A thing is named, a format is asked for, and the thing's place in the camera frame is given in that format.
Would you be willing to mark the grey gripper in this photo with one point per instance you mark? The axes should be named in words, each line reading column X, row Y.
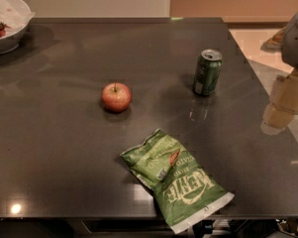
column 295, row 40

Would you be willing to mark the green soda can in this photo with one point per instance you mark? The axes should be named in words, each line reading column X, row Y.
column 207, row 72

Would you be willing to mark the green jalapeno chip bag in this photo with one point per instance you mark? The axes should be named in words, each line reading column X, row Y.
column 184, row 192

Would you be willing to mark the red apple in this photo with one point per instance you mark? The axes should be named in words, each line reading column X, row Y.
column 116, row 97

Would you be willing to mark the white bowl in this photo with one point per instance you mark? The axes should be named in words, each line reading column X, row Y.
column 12, row 39

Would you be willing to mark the white paper napkin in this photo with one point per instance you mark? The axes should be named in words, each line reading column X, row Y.
column 15, row 13

